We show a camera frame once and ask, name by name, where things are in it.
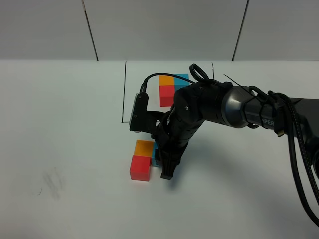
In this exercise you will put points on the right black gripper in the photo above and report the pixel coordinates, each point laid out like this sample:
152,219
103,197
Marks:
173,135

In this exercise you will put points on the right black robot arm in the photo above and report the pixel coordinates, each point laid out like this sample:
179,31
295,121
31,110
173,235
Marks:
238,107

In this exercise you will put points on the template red cube block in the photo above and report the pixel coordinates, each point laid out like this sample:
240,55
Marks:
166,95

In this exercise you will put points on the template blue cube block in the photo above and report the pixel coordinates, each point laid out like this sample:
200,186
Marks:
180,83

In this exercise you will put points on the template orange cube block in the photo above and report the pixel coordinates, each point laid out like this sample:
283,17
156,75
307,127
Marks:
165,80

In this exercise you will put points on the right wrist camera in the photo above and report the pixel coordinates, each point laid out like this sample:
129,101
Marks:
141,119

